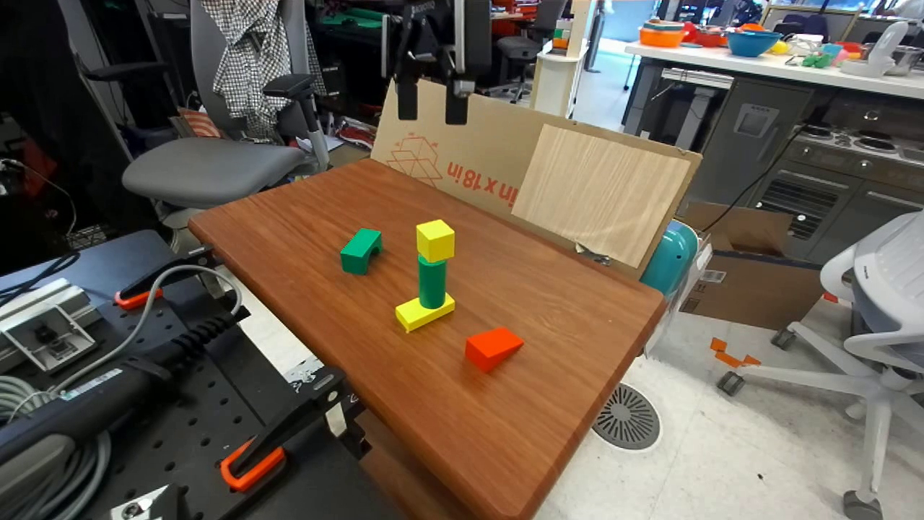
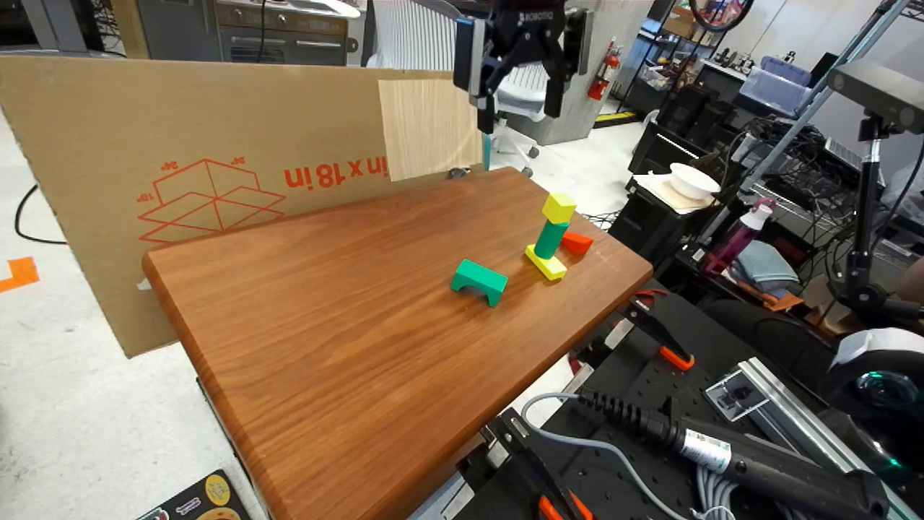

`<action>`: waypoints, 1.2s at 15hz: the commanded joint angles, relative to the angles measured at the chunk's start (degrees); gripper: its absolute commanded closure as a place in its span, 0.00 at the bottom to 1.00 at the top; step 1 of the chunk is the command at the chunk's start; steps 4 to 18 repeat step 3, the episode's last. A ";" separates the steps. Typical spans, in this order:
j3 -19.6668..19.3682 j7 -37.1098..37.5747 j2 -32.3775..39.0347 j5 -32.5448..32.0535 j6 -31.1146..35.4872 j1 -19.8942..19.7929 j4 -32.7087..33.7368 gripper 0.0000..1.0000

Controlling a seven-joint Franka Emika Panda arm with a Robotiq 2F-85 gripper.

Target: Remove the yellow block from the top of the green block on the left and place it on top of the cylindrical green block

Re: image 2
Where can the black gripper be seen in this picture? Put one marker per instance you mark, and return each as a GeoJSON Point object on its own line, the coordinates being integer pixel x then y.
{"type": "Point", "coordinates": [530, 30]}

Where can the yellow cube block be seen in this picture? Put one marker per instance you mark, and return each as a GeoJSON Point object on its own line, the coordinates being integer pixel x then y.
{"type": "Point", "coordinates": [558, 208]}

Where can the green cylinder block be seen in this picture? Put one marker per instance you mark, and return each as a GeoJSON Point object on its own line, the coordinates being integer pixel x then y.
{"type": "Point", "coordinates": [549, 240]}

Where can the orange wedge block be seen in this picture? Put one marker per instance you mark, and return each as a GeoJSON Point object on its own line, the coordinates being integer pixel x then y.
{"type": "Point", "coordinates": [578, 244]}

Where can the yellow flat rectangular block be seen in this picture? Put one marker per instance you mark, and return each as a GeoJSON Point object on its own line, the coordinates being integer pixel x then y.
{"type": "Point", "coordinates": [543, 266]}

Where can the green bridge block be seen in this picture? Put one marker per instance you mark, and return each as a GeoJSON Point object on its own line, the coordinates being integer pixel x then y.
{"type": "Point", "coordinates": [477, 277]}

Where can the teal plastic container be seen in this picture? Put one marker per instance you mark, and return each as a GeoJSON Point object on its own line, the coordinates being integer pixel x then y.
{"type": "Point", "coordinates": [488, 150]}

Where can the red fire extinguisher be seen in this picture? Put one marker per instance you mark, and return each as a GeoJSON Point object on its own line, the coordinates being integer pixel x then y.
{"type": "Point", "coordinates": [605, 74]}

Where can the light wood panel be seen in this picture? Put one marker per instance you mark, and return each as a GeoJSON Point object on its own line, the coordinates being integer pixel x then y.
{"type": "Point", "coordinates": [428, 124]}

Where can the stacked white bowls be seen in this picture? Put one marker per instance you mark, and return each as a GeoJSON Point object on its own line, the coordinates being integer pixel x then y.
{"type": "Point", "coordinates": [693, 181]}

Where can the dark bottle white cap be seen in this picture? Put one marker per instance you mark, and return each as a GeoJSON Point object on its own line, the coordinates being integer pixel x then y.
{"type": "Point", "coordinates": [732, 240]}

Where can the blue storage bin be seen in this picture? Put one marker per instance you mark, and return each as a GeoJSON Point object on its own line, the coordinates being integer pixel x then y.
{"type": "Point", "coordinates": [782, 87]}

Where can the blue-grey folded cloth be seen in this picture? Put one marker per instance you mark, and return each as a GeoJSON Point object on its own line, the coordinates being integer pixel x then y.
{"type": "Point", "coordinates": [767, 263]}

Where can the large cardboard box sheet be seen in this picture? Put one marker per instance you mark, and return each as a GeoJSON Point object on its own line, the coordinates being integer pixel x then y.
{"type": "Point", "coordinates": [193, 124]}

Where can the white tag marker card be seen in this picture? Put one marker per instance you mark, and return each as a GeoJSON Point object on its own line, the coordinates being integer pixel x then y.
{"type": "Point", "coordinates": [738, 394]}

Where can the black printed package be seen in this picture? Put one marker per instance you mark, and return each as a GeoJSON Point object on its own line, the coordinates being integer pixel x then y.
{"type": "Point", "coordinates": [197, 494]}

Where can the orange floor tape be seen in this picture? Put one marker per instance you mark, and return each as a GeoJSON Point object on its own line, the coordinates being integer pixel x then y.
{"type": "Point", "coordinates": [18, 274]}

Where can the blue-grey wrist camera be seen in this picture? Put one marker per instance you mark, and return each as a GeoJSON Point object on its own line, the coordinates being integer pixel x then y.
{"type": "Point", "coordinates": [470, 53]}

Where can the black camera on stand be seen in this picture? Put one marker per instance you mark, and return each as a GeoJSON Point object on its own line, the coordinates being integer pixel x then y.
{"type": "Point", "coordinates": [883, 87]}

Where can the silver aluminium rail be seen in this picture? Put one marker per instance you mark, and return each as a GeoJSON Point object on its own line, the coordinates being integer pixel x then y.
{"type": "Point", "coordinates": [818, 413]}

